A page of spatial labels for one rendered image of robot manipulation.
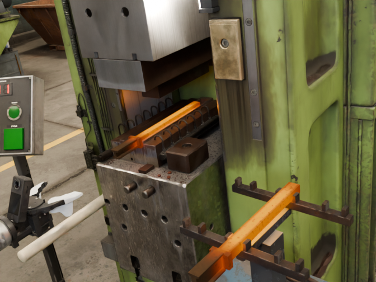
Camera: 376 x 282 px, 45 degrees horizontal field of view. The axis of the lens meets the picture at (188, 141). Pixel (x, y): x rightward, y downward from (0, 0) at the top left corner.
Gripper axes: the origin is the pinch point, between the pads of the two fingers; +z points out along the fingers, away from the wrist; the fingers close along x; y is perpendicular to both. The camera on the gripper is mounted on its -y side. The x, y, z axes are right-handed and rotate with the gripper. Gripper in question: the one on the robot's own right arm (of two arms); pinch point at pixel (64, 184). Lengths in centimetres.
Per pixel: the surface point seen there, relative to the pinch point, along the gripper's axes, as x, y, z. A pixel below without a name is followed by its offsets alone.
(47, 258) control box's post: -57, 61, 21
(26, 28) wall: -767, 75, 528
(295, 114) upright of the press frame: 48, -9, 46
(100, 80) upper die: -10.8, -19.6, 30.6
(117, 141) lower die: -9.3, 1.9, 30.7
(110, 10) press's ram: -1, -41, 31
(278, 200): 56, 1, 17
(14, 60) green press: -471, 66, 293
